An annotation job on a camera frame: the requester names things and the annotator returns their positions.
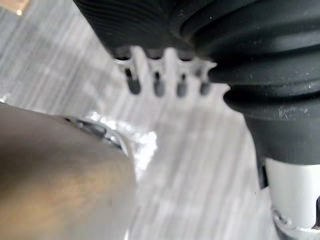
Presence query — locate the tan cardboard box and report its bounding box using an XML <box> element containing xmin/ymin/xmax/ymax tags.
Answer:
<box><xmin>0</xmin><ymin>0</ymin><xmax>31</xmax><ymax>15</ymax></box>

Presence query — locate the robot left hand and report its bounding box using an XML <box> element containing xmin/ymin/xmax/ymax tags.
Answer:
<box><xmin>72</xmin><ymin>0</ymin><xmax>320</xmax><ymax>240</ymax></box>

